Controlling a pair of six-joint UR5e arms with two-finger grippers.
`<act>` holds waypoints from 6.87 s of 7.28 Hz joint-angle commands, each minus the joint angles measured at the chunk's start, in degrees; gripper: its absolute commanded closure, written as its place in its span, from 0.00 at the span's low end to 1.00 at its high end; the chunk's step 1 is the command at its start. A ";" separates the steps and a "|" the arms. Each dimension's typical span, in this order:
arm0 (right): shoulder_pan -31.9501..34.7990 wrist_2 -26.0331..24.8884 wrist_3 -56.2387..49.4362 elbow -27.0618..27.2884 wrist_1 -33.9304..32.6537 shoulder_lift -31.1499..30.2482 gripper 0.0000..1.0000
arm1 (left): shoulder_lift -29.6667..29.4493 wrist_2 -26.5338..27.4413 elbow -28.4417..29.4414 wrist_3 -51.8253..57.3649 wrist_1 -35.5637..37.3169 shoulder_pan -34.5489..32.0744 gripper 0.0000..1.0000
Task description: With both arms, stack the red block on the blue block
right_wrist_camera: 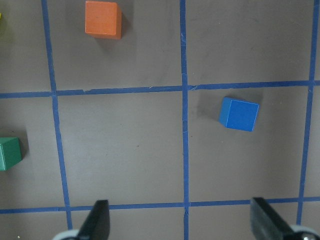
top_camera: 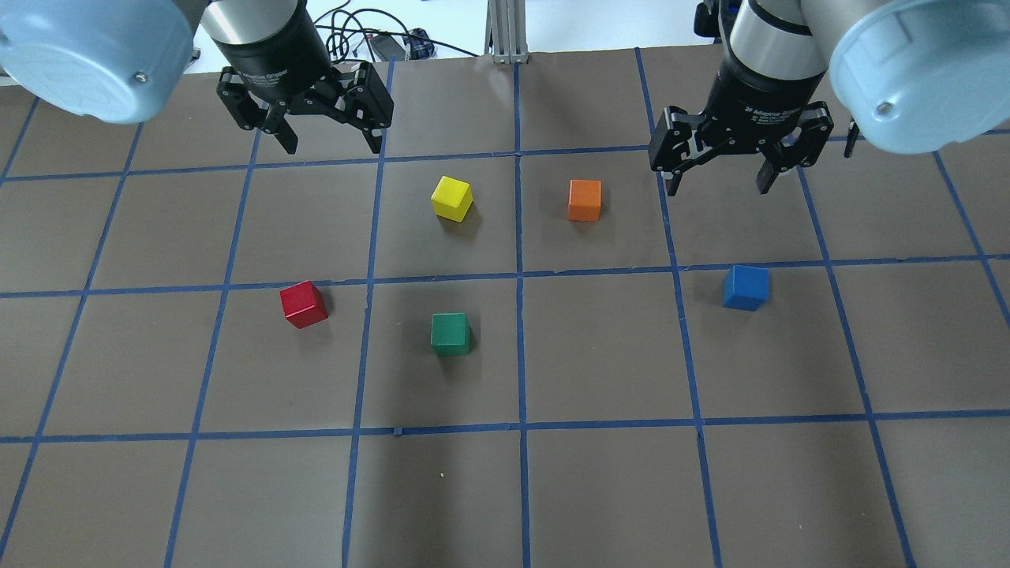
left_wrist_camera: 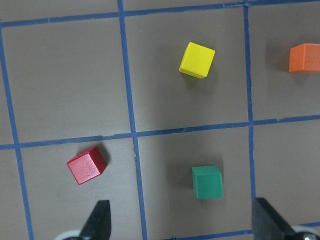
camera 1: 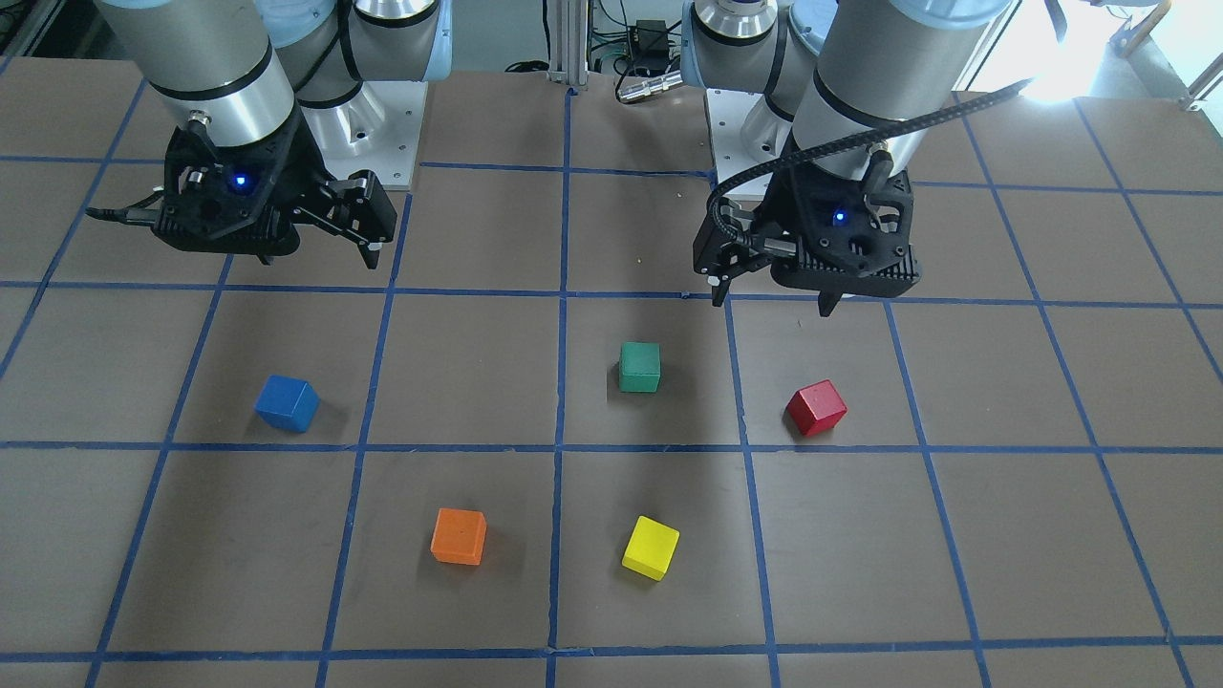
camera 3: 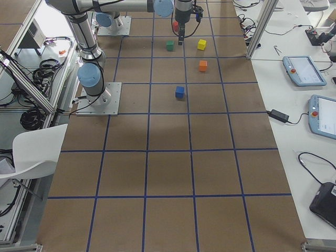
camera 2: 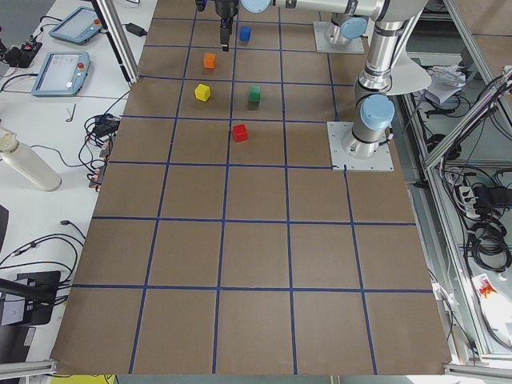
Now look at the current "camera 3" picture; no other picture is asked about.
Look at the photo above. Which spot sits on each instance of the red wooden block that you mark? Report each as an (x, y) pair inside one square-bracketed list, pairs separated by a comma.
[(175, 26)]

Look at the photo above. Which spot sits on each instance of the green wooden block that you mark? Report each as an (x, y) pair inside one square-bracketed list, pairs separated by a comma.
[(170, 45)]

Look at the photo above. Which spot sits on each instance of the yellow wooden block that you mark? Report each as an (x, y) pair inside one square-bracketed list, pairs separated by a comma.
[(201, 45)]

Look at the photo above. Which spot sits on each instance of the orange wooden block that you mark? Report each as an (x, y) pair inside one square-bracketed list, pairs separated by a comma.
[(203, 65)]

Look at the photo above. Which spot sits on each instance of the blue wooden block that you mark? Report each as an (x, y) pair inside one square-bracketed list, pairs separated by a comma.
[(179, 92)]

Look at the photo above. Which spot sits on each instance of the upper teach pendant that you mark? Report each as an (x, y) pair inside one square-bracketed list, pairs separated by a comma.
[(302, 71)]

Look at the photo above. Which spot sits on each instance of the teach pendant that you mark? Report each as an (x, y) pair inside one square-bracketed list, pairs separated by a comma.
[(321, 116), (302, 71)]

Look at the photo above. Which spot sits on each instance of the black power adapter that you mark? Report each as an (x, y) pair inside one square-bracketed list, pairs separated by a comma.
[(278, 115)]

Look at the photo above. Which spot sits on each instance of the grey electronics box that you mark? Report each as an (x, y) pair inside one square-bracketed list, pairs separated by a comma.
[(33, 39)]

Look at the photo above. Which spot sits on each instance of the lower teach pendant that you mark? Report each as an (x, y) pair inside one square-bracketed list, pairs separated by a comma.
[(321, 116)]

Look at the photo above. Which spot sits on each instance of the white chair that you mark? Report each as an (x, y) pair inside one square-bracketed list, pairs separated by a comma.
[(36, 152)]

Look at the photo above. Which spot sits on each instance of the black laptop bag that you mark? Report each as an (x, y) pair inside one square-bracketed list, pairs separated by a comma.
[(323, 204)]

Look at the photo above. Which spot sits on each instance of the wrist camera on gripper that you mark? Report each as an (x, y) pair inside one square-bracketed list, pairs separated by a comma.
[(198, 11)]

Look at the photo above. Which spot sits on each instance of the aluminium frame post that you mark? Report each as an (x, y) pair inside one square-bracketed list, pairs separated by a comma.
[(262, 21)]

